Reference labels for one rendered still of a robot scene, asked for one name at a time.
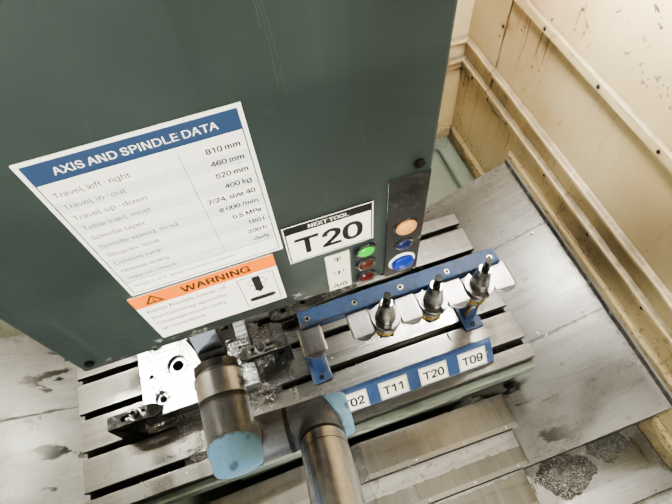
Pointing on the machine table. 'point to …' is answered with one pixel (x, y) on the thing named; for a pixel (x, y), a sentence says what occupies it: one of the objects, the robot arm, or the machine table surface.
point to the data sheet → (162, 198)
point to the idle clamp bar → (308, 305)
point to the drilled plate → (185, 374)
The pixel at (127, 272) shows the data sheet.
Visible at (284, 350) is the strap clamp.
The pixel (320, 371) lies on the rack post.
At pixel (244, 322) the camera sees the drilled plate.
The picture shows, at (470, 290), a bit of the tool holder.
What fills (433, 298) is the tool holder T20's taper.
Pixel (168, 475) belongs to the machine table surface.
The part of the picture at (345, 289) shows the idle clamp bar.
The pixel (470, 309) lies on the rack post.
